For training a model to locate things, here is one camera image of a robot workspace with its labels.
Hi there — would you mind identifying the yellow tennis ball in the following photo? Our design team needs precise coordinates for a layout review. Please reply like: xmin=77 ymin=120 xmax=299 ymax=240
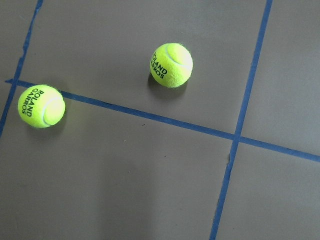
xmin=17 ymin=84 xmax=66 ymax=128
xmin=149 ymin=43 xmax=193 ymax=88

